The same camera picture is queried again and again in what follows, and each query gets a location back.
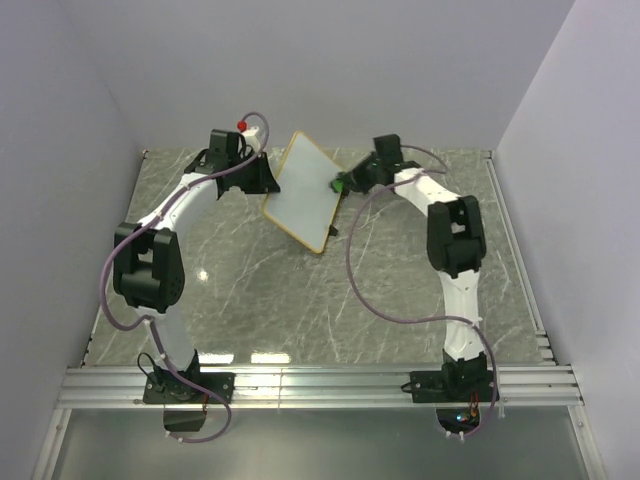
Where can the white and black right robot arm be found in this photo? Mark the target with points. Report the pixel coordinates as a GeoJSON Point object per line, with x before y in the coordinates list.
{"type": "Point", "coordinates": [455, 246]}

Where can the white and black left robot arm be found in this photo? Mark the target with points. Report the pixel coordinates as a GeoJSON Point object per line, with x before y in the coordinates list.
{"type": "Point", "coordinates": [147, 263]}

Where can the aluminium mounting rail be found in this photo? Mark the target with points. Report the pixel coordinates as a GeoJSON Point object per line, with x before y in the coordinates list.
{"type": "Point", "coordinates": [312, 387]}

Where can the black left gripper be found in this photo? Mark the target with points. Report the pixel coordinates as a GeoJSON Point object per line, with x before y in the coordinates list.
{"type": "Point", "coordinates": [267, 182]}

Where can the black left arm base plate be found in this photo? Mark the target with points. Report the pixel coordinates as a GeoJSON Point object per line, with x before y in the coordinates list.
{"type": "Point", "coordinates": [170, 390]}

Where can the aluminium side rail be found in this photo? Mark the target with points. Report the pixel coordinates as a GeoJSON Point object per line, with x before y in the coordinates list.
{"type": "Point", "coordinates": [542, 339]}

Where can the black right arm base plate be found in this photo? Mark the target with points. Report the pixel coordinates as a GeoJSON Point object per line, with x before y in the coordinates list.
{"type": "Point", "coordinates": [427, 387]}

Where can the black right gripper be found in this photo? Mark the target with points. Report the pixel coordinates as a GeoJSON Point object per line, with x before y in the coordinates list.
{"type": "Point", "coordinates": [356, 176]}

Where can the white board with yellow frame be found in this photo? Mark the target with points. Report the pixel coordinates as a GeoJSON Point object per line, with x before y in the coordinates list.
{"type": "Point", "coordinates": [306, 205]}

